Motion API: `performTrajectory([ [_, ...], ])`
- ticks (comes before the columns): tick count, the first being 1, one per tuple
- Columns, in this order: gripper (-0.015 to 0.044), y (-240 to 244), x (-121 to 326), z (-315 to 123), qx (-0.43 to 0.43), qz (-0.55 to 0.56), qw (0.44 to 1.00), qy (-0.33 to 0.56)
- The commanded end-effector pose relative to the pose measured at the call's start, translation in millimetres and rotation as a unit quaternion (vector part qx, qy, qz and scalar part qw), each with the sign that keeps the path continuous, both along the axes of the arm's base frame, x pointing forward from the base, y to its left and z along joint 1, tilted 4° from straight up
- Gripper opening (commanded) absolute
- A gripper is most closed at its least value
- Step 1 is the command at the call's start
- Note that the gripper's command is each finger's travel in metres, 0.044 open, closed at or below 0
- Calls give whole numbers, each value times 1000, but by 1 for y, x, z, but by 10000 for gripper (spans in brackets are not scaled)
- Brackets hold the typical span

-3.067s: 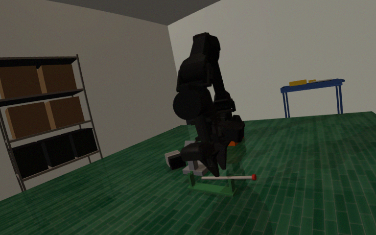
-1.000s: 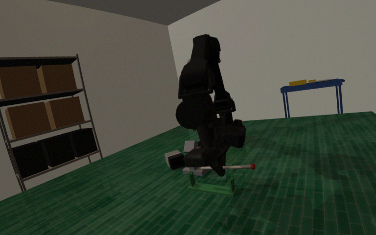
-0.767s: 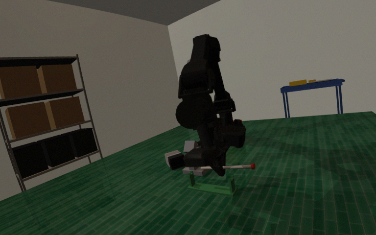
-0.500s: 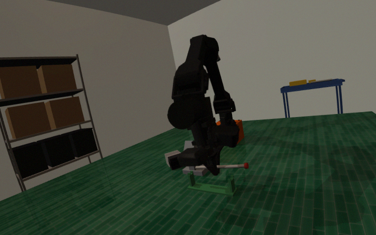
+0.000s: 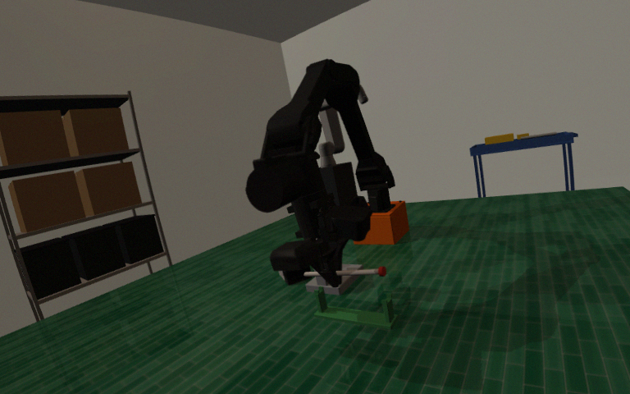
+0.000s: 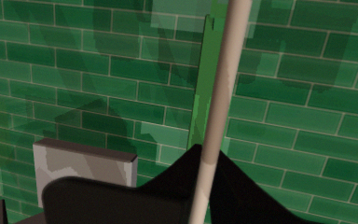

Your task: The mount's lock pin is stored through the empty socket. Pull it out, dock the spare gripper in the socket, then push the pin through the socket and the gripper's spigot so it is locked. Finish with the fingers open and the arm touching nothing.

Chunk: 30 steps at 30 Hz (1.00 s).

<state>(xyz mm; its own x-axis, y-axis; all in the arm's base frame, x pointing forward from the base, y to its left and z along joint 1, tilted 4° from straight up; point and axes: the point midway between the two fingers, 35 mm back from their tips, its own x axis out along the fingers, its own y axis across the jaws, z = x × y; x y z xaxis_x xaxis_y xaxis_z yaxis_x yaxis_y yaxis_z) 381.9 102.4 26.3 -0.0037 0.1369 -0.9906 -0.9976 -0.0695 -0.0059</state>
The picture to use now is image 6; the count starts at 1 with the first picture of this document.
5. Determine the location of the beige pin with red cap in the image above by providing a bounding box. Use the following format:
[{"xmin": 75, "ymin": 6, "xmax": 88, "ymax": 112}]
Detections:
[{"xmin": 188, "ymin": 0, "xmax": 253, "ymax": 224}]

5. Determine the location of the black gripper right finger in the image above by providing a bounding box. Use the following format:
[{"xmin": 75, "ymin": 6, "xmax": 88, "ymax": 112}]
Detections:
[{"xmin": 209, "ymin": 150, "xmax": 323, "ymax": 224}]

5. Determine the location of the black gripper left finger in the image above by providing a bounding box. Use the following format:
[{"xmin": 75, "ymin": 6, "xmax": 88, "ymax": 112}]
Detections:
[{"xmin": 42, "ymin": 144, "xmax": 202, "ymax": 224}]

